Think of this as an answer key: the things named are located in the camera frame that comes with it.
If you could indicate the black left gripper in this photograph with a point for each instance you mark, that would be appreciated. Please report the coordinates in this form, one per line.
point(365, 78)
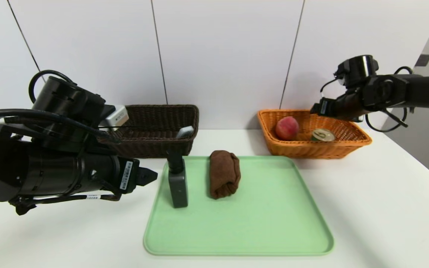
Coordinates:
point(128, 175)

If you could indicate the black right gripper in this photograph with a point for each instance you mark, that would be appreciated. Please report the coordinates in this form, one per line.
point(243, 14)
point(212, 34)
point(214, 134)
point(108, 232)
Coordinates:
point(323, 107)

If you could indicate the round tin can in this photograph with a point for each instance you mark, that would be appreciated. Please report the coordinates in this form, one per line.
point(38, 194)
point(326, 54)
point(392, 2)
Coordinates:
point(323, 135)

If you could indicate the red peach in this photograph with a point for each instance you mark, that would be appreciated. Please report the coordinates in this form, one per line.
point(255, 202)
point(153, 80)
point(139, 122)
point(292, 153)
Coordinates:
point(287, 128)

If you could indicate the clear grey plastic case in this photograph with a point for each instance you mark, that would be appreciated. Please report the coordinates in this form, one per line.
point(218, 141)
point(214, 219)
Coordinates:
point(185, 132)

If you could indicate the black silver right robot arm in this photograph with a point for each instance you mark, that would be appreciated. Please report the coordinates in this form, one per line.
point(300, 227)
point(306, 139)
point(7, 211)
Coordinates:
point(423, 89)

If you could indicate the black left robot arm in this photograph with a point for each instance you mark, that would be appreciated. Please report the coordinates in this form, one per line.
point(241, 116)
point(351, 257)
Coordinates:
point(50, 175)

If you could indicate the orange wicker basket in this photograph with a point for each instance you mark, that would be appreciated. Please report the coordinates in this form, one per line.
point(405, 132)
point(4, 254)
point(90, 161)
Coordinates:
point(311, 149)

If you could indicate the dark brown wicker basket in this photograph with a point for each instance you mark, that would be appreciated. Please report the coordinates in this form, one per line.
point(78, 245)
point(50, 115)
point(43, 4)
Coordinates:
point(162, 119)

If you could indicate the rolled brown towel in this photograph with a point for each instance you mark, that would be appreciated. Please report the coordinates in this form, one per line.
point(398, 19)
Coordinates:
point(225, 175)

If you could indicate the light green plastic tray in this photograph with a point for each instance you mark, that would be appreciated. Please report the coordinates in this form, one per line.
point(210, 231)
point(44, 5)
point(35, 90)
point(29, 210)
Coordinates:
point(255, 223)

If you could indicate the dark grey handheld camera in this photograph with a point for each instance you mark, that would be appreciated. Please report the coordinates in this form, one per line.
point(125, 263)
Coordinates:
point(178, 190)

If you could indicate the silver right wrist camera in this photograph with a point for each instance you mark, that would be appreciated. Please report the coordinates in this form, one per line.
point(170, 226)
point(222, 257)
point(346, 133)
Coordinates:
point(343, 69)

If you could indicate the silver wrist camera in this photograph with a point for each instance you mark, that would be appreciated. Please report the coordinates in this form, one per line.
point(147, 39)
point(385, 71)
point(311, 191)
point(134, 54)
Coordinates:
point(343, 69)
point(116, 117)

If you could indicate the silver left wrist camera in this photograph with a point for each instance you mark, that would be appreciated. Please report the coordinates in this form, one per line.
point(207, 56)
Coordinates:
point(116, 117)

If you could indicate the dark grey wall plate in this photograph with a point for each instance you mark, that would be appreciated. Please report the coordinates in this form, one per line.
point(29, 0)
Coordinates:
point(422, 60)

